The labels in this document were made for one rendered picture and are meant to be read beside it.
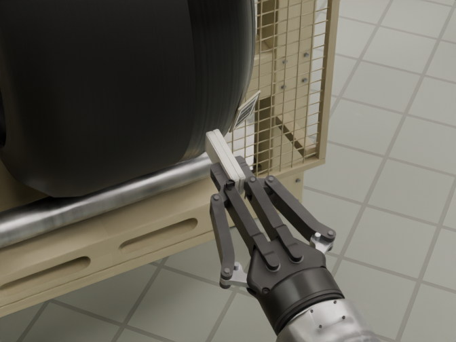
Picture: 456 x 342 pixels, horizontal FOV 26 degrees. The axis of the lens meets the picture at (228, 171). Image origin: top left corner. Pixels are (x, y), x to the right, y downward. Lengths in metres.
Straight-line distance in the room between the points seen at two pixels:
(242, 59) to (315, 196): 1.53
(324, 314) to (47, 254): 0.52
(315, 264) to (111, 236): 0.43
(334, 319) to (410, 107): 2.06
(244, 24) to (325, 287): 0.33
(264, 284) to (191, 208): 0.43
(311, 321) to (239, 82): 0.34
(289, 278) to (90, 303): 1.49
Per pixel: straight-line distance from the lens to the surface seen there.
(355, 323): 0.92
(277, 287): 0.94
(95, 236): 1.34
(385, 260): 2.49
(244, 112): 1.20
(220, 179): 1.03
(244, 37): 1.11
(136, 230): 1.35
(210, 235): 1.42
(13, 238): 1.31
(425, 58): 3.14
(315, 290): 0.93
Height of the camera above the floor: 1.84
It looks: 43 degrees down
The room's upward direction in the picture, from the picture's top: straight up
